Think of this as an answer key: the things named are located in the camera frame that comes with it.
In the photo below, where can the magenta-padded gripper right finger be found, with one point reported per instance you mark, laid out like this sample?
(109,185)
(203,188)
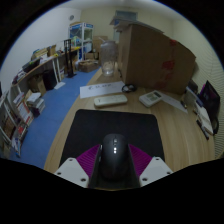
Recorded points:
(146,166)

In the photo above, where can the white cluttered desk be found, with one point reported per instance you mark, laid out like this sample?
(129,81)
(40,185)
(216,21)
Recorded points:
(43,65)

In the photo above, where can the small white remote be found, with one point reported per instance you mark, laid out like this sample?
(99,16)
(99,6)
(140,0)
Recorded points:
(110,100)

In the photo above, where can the blue floor mat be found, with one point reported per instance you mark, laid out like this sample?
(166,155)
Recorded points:
(50,116)

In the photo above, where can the black mouse pad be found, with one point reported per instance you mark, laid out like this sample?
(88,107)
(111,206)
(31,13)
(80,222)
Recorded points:
(113,123)

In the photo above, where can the black computer mouse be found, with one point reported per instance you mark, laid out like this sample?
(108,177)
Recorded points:
(115,156)

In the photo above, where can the open cardboard box on floor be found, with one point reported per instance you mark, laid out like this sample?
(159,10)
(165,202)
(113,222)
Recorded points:
(88,65)

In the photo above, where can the glass display cabinet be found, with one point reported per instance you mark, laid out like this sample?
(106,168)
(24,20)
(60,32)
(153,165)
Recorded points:
(81,36)

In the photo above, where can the clear plastic jar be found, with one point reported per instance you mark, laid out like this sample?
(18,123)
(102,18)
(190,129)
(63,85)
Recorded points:
(108,58)

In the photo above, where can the black monitor purple screen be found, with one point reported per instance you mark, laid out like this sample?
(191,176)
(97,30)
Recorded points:
(210,100)

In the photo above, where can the white remote with display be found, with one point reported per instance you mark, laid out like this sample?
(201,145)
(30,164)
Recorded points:
(150,98)

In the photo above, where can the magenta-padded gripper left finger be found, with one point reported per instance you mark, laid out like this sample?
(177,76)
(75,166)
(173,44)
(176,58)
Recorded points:
(81,166)

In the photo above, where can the large cardboard box red tape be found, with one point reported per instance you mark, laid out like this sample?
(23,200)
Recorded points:
(150,56)

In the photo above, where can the black floor stand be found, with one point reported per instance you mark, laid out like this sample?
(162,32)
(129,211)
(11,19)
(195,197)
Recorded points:
(69,58)

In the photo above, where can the window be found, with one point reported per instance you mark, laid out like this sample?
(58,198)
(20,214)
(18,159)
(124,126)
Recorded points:
(126,15)

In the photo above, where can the white book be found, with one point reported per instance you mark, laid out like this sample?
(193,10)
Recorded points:
(204,118)

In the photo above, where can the plain white paper sheet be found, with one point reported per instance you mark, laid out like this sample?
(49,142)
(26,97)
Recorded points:
(175,102)

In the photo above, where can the blue flat box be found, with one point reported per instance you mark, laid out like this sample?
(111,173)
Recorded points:
(196,96)

